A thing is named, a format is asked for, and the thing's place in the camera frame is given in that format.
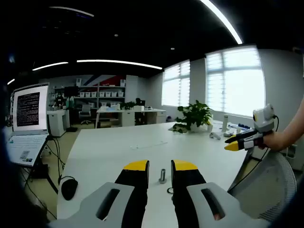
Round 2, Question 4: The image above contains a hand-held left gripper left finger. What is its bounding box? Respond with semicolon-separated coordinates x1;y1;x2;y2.
47;159;150;228

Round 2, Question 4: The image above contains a black computer mouse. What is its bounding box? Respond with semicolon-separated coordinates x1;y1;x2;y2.
61;178;79;201

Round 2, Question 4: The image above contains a grey mesh office chair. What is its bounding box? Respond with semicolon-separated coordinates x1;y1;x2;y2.
227;149;297;223

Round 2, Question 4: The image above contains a large metal threaded stud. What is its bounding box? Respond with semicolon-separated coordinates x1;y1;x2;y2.
158;168;168;184

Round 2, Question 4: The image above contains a white swivel chair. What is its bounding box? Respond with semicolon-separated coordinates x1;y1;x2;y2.
79;104;92;125

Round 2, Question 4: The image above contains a shelf with white bins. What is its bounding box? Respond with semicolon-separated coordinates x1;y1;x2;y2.
49;78;126;112

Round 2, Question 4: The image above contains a white office desk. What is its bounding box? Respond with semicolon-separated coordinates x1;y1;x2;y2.
95;108;167;129

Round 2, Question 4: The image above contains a black power cable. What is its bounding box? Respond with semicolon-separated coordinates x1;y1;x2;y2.
48;137;66;178

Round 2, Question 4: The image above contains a ceiling light strip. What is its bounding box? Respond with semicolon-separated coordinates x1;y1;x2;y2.
32;61;69;71
76;59;163;70
199;0;243;45

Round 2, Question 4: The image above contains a wide window with blinds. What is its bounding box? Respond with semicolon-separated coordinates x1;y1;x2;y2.
205;46;266;117

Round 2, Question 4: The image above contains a potted green plant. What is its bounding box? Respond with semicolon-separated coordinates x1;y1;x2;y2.
169;99;214;134

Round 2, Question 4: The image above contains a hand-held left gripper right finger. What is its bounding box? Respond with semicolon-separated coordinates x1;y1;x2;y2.
170;159;271;228

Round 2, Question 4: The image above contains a small green plant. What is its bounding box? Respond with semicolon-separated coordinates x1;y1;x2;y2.
120;101;136;110

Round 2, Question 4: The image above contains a white cabinet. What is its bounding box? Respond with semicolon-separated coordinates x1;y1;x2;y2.
47;109;71;137

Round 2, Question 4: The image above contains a black laptop stand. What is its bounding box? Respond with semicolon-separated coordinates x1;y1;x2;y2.
22;134;60;194

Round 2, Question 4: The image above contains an open white laptop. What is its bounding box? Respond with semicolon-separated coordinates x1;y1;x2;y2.
5;82;50;167

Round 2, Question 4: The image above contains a narrow window with blinds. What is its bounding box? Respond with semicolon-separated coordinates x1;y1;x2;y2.
161;60;191;107

